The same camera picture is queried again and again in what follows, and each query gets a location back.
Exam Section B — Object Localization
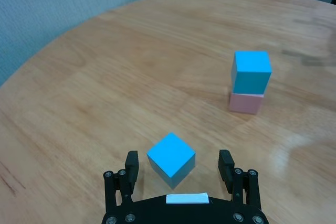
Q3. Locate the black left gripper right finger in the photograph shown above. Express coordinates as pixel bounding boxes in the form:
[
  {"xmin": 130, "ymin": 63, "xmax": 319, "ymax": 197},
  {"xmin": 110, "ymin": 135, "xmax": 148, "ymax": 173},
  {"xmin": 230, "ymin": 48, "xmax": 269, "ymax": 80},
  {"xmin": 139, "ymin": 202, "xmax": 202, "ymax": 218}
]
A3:
[{"xmin": 217, "ymin": 150, "xmax": 261, "ymax": 207}]

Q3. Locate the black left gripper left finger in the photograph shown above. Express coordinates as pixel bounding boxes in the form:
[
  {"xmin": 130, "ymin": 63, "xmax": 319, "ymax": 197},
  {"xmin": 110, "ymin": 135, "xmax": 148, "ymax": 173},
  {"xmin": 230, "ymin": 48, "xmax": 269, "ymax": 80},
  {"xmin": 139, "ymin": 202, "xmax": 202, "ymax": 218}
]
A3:
[{"xmin": 103, "ymin": 150, "xmax": 139, "ymax": 207}]

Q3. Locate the pink cube block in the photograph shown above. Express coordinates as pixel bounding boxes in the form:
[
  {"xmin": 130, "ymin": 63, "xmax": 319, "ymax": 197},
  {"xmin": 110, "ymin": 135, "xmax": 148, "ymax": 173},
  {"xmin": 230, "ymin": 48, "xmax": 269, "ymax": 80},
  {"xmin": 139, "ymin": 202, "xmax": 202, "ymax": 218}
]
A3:
[{"xmin": 228, "ymin": 91, "xmax": 264, "ymax": 115}]

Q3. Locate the blue cube block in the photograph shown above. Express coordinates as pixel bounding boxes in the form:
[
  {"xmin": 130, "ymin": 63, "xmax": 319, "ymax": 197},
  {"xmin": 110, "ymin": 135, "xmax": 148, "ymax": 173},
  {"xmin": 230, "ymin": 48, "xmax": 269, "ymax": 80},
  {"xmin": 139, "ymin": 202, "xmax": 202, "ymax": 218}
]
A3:
[
  {"xmin": 230, "ymin": 50, "xmax": 272, "ymax": 95},
  {"xmin": 146, "ymin": 132, "xmax": 196, "ymax": 190}
]

